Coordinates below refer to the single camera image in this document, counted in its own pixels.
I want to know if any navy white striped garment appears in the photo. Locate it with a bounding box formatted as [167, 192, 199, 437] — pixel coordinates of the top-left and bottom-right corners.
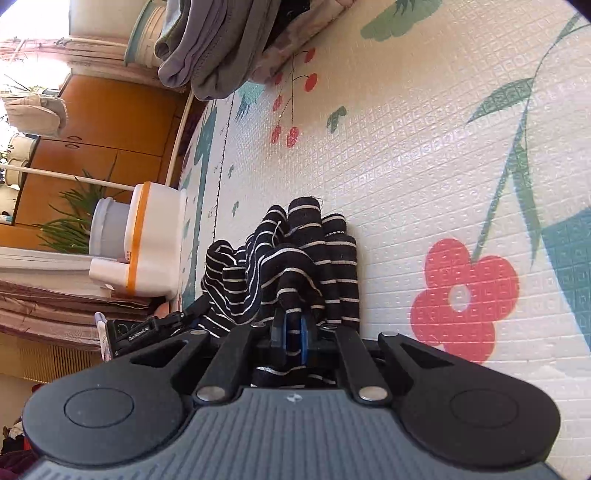
[197, 197, 360, 389]

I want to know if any stack of folded clothes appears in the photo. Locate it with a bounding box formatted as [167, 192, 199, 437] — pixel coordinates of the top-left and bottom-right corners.
[154, 0, 353, 101]

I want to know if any white orange plastic jug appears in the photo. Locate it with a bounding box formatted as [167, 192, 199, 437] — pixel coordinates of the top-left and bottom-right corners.
[89, 182, 186, 300]

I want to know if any green potted plant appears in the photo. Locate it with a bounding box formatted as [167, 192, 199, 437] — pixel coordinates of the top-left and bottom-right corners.
[34, 180, 107, 255]

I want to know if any orange wooden cabinet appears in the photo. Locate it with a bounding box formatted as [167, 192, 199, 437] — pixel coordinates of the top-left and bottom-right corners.
[1, 75, 187, 250]

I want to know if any printed foam play mat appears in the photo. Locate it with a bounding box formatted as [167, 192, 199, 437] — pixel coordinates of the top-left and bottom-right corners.
[180, 1, 590, 479]

